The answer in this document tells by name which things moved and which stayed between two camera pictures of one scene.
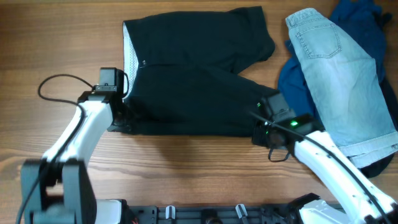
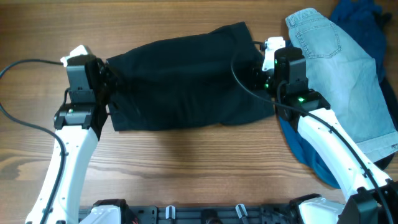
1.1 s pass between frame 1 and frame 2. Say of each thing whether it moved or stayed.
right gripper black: moved
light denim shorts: stayed
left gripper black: moved
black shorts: moved
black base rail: stayed
